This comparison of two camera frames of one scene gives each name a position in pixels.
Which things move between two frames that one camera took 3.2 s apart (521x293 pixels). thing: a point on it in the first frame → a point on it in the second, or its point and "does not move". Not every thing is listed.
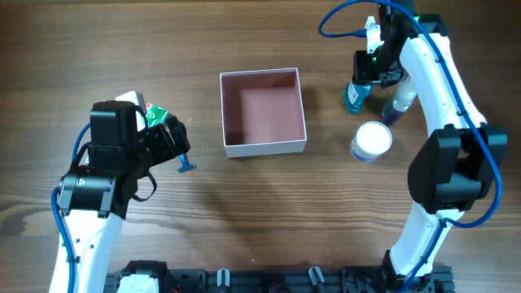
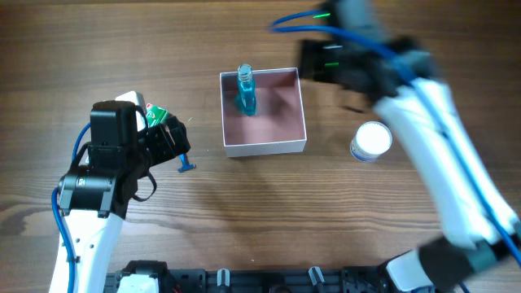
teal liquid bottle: [355, 95] → [246, 94]
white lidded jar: [372, 139] does not move
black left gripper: [164, 142] does not move
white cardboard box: [262, 112] does not move
